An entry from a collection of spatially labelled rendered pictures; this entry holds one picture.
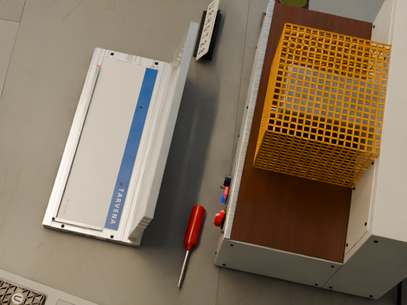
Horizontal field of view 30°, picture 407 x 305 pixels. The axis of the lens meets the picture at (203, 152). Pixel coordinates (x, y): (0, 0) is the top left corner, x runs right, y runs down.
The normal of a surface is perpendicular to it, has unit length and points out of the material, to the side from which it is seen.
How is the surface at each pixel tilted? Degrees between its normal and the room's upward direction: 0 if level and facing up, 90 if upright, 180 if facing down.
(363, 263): 90
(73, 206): 0
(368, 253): 90
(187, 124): 0
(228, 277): 0
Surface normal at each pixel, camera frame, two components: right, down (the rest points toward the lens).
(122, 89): 0.08, -0.40
